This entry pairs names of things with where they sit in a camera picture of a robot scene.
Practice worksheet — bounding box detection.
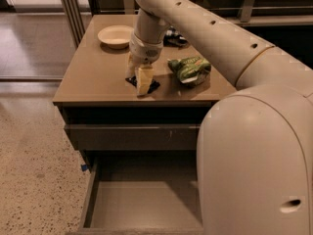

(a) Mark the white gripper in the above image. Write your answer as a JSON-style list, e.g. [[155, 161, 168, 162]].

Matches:
[[125, 32, 163, 96]]

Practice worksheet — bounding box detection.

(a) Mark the blueberry rxbar dark wrapper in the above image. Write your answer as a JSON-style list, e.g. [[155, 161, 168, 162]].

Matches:
[[126, 76, 160, 94]]

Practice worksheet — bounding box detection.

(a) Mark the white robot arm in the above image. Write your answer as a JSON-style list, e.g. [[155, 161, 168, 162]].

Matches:
[[130, 0, 313, 235]]

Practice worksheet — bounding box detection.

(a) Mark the closed upper drawer front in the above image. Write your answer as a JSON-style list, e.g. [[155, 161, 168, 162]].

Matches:
[[65, 124, 200, 151]]

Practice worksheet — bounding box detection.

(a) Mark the brown drawer cabinet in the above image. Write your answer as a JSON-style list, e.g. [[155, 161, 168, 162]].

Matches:
[[52, 14, 238, 235]]

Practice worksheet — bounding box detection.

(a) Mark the open lower drawer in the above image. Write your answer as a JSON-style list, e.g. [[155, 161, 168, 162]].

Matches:
[[66, 155, 203, 235]]

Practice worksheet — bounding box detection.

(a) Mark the white shallow bowl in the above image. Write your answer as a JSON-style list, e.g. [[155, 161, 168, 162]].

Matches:
[[98, 25, 133, 49]]

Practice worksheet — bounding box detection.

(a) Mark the dark blue chip bag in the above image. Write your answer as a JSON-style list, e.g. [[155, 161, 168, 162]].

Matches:
[[163, 26, 188, 47]]

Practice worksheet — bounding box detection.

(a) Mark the green snack bag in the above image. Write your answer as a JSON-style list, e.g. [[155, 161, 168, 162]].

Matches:
[[167, 56, 211, 87]]

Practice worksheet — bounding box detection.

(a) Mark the metal railing frame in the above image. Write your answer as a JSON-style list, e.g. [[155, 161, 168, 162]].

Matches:
[[57, 0, 313, 47]]

